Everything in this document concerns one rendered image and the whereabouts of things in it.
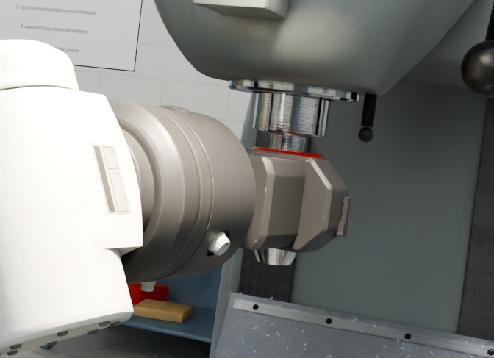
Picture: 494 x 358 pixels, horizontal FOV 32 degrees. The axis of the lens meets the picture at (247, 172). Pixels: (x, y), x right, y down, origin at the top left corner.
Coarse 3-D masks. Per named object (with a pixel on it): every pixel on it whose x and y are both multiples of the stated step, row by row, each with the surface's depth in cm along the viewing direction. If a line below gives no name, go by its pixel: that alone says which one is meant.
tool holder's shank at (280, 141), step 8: (272, 136) 56; (280, 136) 55; (288, 136) 55; (296, 136) 55; (304, 136) 55; (272, 144) 56; (280, 144) 55; (288, 144) 55; (296, 144) 55; (304, 144) 56
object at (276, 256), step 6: (258, 252) 56; (264, 252) 56; (270, 252) 55; (276, 252) 55; (282, 252) 55; (288, 252) 55; (258, 258) 56; (264, 258) 56; (270, 258) 56; (276, 258) 56; (282, 258) 56; (288, 258) 56; (294, 258) 57; (270, 264) 56; (276, 264) 56; (282, 264) 56; (288, 264) 56
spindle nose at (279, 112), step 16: (272, 96) 54; (288, 96) 54; (304, 96) 54; (256, 112) 56; (272, 112) 54; (288, 112) 54; (304, 112) 54; (320, 112) 55; (256, 128) 55; (272, 128) 54; (288, 128) 54; (304, 128) 54; (320, 128) 55
